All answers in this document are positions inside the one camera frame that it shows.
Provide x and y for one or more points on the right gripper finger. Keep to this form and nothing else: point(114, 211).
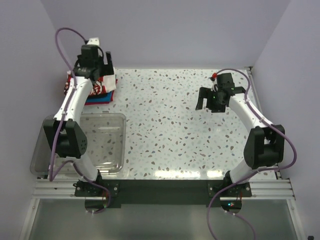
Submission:
point(218, 109)
point(202, 94)

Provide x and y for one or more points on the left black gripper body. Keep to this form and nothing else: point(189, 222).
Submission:
point(100, 66)

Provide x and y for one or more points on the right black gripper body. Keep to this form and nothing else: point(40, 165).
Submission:
point(208, 99)

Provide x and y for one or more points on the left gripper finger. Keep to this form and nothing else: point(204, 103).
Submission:
point(107, 69)
point(108, 58)

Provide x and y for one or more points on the white printed t-shirt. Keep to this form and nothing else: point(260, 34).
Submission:
point(105, 85)

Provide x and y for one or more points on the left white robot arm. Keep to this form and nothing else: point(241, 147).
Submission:
point(64, 135)

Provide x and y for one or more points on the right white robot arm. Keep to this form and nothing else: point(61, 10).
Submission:
point(265, 142)

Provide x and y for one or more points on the folded blue t-shirt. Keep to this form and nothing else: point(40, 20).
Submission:
point(100, 99)

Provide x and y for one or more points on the clear plastic bin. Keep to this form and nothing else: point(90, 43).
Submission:
point(106, 135)

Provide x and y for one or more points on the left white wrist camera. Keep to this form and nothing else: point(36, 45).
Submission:
point(93, 41)

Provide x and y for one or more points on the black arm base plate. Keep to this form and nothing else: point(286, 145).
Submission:
point(114, 193)

